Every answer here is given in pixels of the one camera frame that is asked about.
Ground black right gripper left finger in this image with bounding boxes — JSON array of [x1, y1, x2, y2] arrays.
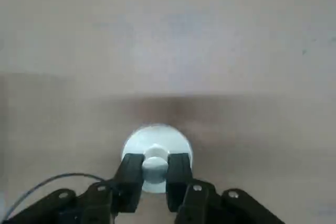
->
[[5, 153, 145, 224]]

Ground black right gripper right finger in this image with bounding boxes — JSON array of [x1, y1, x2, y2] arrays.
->
[[165, 153, 286, 224]]

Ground thin grey wire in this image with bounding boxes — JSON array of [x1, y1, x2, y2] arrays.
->
[[5, 173, 116, 217]]

